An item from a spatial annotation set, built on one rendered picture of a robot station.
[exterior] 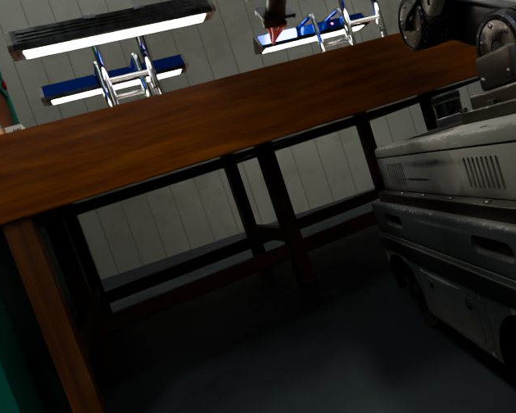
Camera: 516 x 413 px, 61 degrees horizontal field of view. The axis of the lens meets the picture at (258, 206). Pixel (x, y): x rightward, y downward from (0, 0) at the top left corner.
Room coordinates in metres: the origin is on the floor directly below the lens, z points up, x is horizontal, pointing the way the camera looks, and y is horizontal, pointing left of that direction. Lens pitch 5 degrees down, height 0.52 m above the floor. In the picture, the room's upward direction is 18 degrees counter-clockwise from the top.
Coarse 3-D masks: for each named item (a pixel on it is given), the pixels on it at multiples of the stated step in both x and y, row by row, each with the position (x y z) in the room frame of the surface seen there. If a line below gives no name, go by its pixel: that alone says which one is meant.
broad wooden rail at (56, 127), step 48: (384, 48) 1.26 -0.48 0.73; (432, 48) 1.31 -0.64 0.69; (192, 96) 1.09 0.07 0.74; (240, 96) 1.13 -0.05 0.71; (288, 96) 1.17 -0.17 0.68; (336, 96) 1.21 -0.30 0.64; (384, 96) 1.25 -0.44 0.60; (0, 144) 0.96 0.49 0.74; (48, 144) 0.99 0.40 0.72; (96, 144) 1.02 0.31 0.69; (144, 144) 1.05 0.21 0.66; (192, 144) 1.08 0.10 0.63; (240, 144) 1.12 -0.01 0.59; (0, 192) 0.95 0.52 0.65; (48, 192) 0.98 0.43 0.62; (96, 192) 1.01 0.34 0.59
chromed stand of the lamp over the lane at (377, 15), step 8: (376, 0) 1.84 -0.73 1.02; (344, 8) 1.79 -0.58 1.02; (376, 8) 1.84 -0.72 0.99; (344, 16) 1.80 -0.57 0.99; (368, 16) 1.83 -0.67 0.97; (376, 16) 1.84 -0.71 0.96; (352, 24) 1.80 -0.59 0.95; (352, 32) 1.80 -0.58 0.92; (384, 32) 1.84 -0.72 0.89; (352, 40) 1.80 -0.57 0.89
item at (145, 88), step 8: (136, 56) 1.79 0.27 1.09; (96, 64) 1.74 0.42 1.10; (136, 64) 1.78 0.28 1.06; (96, 72) 1.74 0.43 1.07; (144, 80) 1.78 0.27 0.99; (104, 88) 1.74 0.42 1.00; (144, 88) 1.78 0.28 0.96; (104, 96) 1.74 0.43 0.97; (120, 96) 1.75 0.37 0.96; (128, 96) 1.77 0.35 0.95
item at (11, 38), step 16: (176, 0) 1.44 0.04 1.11; (192, 0) 1.44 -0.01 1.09; (208, 0) 1.45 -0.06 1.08; (96, 16) 1.36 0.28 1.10; (112, 16) 1.37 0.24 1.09; (128, 16) 1.37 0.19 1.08; (144, 16) 1.38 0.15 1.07; (160, 16) 1.39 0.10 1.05; (176, 16) 1.40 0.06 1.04; (208, 16) 1.47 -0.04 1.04; (16, 32) 1.29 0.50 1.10; (32, 32) 1.30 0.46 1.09; (48, 32) 1.30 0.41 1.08; (64, 32) 1.31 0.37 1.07; (80, 32) 1.32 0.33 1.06; (96, 32) 1.33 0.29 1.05; (112, 32) 1.35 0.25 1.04; (16, 48) 1.26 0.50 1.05; (32, 48) 1.28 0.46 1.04
